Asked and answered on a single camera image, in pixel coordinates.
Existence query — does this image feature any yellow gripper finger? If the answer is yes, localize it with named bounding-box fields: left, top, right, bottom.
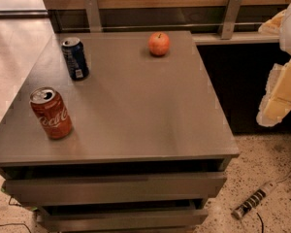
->
left=256, top=59, right=291, bottom=127
left=258, top=10, right=286, bottom=35

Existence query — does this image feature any red apple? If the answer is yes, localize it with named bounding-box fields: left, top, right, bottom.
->
left=147, top=32, right=170, bottom=56

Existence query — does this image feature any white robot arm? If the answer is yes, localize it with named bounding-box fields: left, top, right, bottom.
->
left=256, top=3, right=291, bottom=127

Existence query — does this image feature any dark blue soda can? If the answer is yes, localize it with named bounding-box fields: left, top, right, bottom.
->
left=61, top=37, right=89, bottom=81

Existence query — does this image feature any red coca-cola can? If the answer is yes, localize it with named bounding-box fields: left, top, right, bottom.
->
left=30, top=87, right=72, bottom=139

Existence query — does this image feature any white power strip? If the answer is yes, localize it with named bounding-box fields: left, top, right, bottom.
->
left=232, top=181, right=277, bottom=219

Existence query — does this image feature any upper grey drawer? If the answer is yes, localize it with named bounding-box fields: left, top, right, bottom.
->
left=4, top=172, right=226, bottom=206

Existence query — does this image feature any grey drawer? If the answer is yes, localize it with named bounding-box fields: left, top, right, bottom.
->
left=4, top=172, right=226, bottom=206
left=39, top=210, right=208, bottom=232

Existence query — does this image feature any lower grey drawer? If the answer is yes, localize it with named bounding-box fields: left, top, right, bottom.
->
left=39, top=210, right=208, bottom=232

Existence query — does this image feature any grey drawer cabinet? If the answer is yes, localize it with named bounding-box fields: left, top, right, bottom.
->
left=0, top=31, right=239, bottom=233

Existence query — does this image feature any right metal bracket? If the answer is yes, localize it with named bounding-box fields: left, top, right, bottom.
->
left=219, top=0, right=242, bottom=40

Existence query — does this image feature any metal bracket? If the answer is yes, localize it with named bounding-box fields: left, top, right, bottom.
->
left=83, top=0, right=102, bottom=32
left=219, top=0, right=242, bottom=40

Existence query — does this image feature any white power strip cord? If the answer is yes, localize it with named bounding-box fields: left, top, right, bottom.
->
left=275, top=160, right=291, bottom=184

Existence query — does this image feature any grey wall shelf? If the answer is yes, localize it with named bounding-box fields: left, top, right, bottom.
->
left=192, top=32, right=279, bottom=46

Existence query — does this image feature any left metal bracket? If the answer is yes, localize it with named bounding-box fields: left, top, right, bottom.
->
left=83, top=0, right=102, bottom=32

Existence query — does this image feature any black cable on floor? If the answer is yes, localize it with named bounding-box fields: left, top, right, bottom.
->
left=0, top=196, right=33, bottom=233

